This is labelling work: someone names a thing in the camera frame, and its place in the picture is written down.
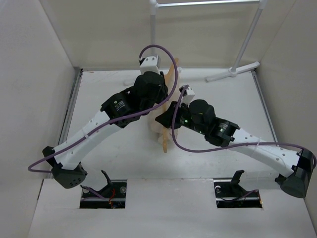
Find purple cable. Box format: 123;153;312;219
172;85;317;172
27;44;179;199

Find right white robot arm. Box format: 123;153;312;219
155;99;317;198

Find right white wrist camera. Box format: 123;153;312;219
179;85;195;105

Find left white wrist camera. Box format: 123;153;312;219
139;55;160;74

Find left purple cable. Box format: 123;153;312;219
27;44;179;199

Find wooden clothes hanger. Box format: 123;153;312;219
161;64;174;153

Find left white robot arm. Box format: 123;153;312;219
42;71;168;189

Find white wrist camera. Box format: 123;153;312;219
139;55;160;74
179;85;195;105

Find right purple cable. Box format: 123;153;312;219
172;85;317;172

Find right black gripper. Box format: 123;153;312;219
156;100;207;135

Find white clothes rack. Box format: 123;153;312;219
149;0;267;82

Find beige trousers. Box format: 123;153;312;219
148;75;180;144

